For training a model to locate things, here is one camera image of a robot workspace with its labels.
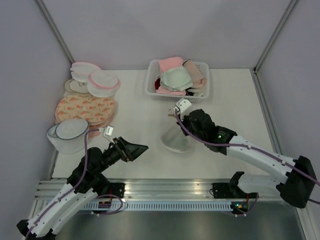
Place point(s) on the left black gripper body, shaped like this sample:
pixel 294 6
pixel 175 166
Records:
pixel 118 149

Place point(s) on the beige trimmed mesh laundry bag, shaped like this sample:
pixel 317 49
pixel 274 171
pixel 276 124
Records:
pixel 173 137

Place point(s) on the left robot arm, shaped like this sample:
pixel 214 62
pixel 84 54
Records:
pixel 84 184

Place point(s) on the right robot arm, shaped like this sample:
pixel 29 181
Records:
pixel 291 179

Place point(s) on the carrot print laundry bag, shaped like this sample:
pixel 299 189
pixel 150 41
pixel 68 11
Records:
pixel 95 110

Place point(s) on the pink trimmed mesh laundry bag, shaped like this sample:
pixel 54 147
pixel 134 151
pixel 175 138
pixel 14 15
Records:
pixel 102 84

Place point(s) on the pink trimmed bag at back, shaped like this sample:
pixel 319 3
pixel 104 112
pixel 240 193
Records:
pixel 80 71

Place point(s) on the beige flat laundry bag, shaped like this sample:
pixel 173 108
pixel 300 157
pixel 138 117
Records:
pixel 74 86

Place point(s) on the white plastic basket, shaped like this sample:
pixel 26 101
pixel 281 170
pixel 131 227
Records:
pixel 153 88

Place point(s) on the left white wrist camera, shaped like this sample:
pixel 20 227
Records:
pixel 107 132

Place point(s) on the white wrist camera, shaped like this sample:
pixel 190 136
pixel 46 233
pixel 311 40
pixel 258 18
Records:
pixel 183 107
pixel 107 132

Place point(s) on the aluminium mounting rail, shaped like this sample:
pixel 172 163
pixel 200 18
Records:
pixel 153 189

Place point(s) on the white slotted cable duct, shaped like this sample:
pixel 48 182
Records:
pixel 216 206

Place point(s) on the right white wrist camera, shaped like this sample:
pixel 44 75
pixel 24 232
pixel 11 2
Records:
pixel 183 107

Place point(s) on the left aluminium frame post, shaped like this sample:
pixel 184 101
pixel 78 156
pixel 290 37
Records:
pixel 40 4

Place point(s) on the aluminium frame post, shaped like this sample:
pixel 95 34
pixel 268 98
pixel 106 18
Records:
pixel 275 34
pixel 40 4

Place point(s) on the right aluminium frame post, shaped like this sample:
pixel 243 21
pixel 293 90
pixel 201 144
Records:
pixel 275 34

